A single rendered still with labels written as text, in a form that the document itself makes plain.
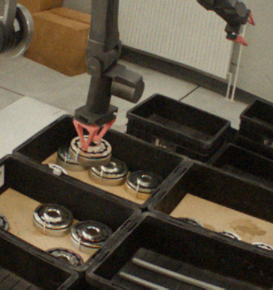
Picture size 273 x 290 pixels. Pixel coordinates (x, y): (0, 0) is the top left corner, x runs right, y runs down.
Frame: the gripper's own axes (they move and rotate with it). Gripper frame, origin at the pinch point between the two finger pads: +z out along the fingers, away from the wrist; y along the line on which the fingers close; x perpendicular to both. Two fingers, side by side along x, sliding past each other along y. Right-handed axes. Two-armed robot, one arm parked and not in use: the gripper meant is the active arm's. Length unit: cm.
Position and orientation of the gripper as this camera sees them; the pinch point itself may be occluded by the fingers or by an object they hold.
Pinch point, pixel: (91, 141)
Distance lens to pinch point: 150.5
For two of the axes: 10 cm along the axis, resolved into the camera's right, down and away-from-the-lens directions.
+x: -8.3, -4.0, 3.9
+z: -1.8, 8.6, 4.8
